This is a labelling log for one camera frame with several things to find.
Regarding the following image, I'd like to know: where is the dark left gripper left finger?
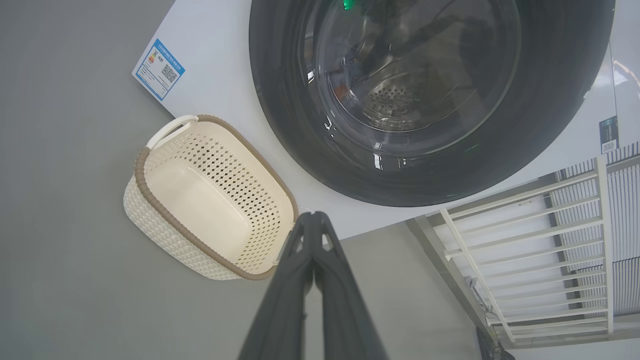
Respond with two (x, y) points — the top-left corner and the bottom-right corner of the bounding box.
(237, 211), (321, 360)

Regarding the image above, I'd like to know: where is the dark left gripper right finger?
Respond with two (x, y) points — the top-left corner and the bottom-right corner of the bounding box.
(315, 211), (391, 360)

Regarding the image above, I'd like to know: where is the black round glass washer door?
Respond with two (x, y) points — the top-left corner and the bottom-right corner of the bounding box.
(248, 0), (616, 208)

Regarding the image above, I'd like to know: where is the cream perforated laundry basket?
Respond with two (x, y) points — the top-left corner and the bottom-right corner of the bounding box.
(123, 114), (300, 281)

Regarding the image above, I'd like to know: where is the white front-load washing machine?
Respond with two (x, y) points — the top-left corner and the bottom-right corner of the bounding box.
(132, 0), (640, 241)

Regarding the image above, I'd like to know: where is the white metal bar rack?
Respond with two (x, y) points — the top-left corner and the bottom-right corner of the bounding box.
(440, 156), (615, 343)

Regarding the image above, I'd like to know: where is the blue energy label sticker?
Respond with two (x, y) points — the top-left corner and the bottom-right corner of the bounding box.
(132, 38), (186, 102)

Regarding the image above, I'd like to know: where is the white slatted grille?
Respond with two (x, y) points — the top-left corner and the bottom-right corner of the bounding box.
(550, 142), (640, 318)

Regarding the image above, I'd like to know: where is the dark blue QR code sticker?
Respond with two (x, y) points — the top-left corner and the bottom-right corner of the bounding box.
(599, 115), (620, 155)

